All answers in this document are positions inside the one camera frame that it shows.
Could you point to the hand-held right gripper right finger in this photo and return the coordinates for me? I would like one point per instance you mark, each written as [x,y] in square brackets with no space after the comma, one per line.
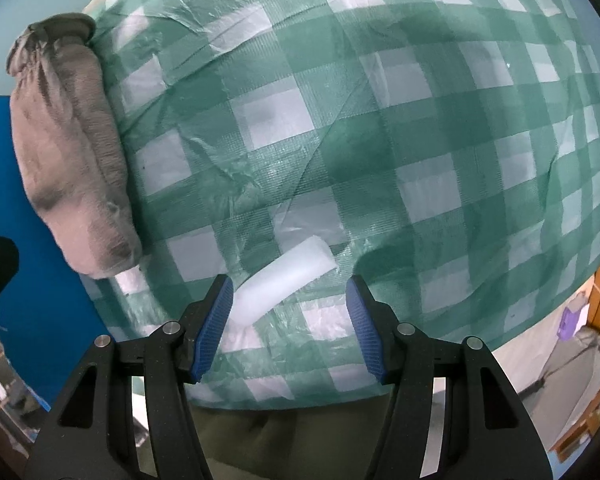
[369,332]

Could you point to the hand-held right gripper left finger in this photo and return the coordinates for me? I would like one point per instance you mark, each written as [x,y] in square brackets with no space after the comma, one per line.
[212,327]

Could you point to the white foam piece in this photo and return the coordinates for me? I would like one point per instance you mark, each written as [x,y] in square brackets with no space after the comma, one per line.
[280,285]

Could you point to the grey sock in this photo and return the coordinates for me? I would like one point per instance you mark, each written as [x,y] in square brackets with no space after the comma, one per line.
[65,160]

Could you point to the person's olive pants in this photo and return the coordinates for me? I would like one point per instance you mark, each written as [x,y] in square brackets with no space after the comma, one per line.
[290,440]

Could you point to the green checkered tablecloth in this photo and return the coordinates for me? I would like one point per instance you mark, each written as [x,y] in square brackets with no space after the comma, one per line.
[380,160]

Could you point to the purple object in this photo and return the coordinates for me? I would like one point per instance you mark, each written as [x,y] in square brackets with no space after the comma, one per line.
[573,319]

